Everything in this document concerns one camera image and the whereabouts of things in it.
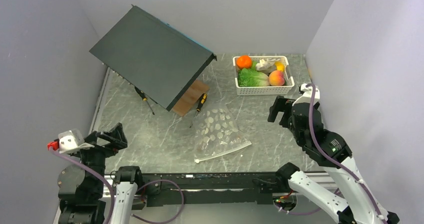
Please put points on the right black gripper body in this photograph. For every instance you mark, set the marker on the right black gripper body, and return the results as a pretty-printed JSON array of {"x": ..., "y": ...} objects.
[{"x": 281, "y": 104}]

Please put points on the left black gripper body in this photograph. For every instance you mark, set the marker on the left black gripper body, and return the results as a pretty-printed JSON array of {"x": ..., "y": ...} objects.
[{"x": 94, "y": 157}]

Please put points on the pink yellow peach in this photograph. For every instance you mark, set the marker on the pink yellow peach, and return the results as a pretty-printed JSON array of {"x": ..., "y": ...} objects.
[{"x": 276, "y": 78}]

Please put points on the yellow lemon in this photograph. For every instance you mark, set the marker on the yellow lemon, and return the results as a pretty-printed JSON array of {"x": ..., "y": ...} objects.
[{"x": 279, "y": 66}]

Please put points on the orange tangerine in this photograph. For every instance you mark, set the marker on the orange tangerine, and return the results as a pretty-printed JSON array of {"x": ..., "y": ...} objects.
[{"x": 244, "y": 62}]

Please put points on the clear zip top bag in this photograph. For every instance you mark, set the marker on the clear zip top bag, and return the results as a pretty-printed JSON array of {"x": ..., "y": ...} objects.
[{"x": 216, "y": 133}]

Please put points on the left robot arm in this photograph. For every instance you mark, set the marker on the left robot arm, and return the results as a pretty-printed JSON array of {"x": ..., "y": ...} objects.
[{"x": 85, "y": 196}]

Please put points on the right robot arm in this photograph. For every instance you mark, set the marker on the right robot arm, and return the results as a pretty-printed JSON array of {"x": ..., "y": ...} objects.
[{"x": 329, "y": 150}]

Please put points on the white plastic basket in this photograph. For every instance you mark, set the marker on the white plastic basket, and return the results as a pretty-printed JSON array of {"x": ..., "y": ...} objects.
[{"x": 268, "y": 90}]

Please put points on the green lettuce head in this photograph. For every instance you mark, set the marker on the green lettuce head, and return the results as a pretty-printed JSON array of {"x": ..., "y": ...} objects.
[{"x": 252, "y": 78}]

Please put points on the yellow black screwdriver right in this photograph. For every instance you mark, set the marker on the yellow black screwdriver right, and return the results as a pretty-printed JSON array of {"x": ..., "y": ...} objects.
[{"x": 200, "y": 104}]

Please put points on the yellow black screwdriver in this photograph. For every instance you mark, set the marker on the yellow black screwdriver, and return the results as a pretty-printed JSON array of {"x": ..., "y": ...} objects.
[
  {"x": 200, "y": 104},
  {"x": 144, "y": 98}
]

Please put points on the yellow black screwdriver left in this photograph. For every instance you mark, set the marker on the yellow black screwdriver left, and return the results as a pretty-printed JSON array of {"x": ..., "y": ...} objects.
[{"x": 144, "y": 98}]

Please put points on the brown wooden board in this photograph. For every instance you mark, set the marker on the brown wooden board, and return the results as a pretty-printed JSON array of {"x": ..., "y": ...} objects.
[{"x": 190, "y": 98}]

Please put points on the dark grey server chassis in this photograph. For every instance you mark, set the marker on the dark grey server chassis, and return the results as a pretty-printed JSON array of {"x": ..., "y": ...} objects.
[{"x": 152, "y": 56}]

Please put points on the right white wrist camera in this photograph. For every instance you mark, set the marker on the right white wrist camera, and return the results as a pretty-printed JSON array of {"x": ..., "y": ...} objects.
[{"x": 306, "y": 91}]

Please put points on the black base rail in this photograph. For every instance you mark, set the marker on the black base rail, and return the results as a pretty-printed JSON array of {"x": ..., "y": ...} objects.
[{"x": 210, "y": 188}]

